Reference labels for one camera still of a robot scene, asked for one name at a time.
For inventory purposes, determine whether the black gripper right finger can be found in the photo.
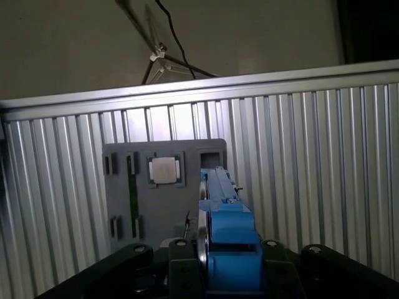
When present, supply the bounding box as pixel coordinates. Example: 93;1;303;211
261;239;399;299

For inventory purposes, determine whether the black stand post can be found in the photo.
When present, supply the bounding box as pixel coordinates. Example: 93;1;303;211
336;0;399;65

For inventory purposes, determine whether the grey parts rack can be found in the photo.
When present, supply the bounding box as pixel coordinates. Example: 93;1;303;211
102;138;228;253

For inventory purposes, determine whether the grey tripod stand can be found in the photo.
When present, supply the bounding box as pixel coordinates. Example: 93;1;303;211
114;0;219;85

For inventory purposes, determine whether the hard disk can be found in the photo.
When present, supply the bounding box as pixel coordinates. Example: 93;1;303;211
196;167;269;299

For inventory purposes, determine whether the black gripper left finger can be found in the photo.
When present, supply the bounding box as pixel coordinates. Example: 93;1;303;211
36;239;201;299

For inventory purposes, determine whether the thin black cable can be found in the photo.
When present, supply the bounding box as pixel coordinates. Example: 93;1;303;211
155;0;200;80

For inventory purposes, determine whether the silver CPU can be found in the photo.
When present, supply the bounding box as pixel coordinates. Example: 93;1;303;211
147;154;185;189

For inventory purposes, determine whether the dark green RAM stick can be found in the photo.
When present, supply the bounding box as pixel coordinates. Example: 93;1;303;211
126;154;140;239

